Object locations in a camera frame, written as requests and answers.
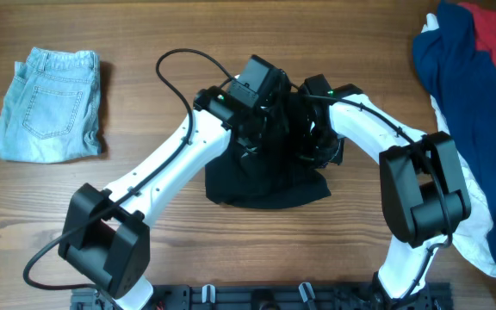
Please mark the navy blue garment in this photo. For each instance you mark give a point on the navy blue garment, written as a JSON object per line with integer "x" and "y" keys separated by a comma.
{"x": 462, "y": 79}

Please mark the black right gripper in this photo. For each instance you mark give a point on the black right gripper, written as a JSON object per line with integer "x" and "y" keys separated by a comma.
{"x": 333, "y": 156}

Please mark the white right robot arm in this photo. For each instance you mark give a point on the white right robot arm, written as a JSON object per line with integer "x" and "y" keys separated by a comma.
{"x": 423, "y": 194}

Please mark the folded light blue jeans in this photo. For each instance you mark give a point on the folded light blue jeans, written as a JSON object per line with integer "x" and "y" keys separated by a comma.
{"x": 50, "y": 111}

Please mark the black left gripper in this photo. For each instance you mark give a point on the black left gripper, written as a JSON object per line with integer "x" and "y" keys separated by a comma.
{"x": 277, "y": 130}

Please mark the white garment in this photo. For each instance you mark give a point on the white garment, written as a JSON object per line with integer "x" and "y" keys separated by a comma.
{"x": 470, "y": 237}

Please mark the black t-shirt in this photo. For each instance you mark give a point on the black t-shirt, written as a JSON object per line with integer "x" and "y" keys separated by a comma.
{"x": 266, "y": 181}

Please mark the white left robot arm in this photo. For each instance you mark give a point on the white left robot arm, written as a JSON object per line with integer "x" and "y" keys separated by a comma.
{"x": 107, "y": 232}

